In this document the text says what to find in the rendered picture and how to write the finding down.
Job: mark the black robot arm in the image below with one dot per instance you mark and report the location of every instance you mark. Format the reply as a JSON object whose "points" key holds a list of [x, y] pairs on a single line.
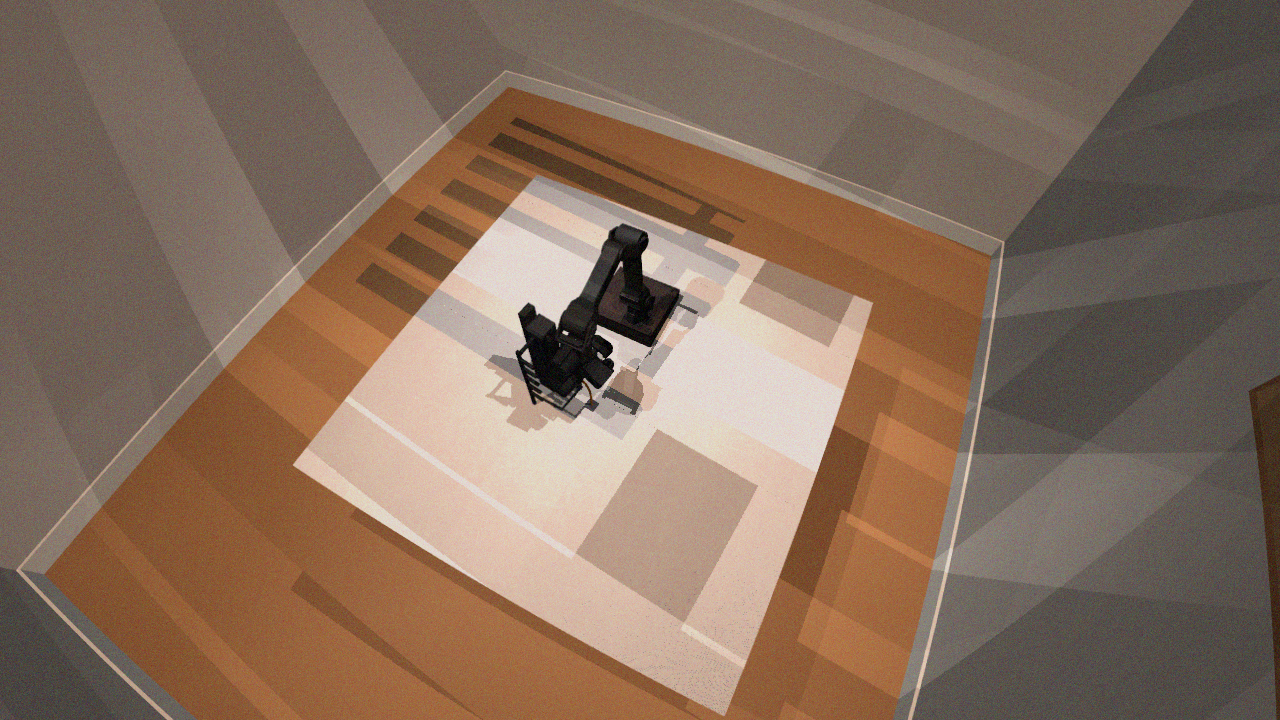
{"points": [[624, 244]]}

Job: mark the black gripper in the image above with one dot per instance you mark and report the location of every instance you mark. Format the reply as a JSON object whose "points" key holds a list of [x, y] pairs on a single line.
{"points": [[599, 344]]}

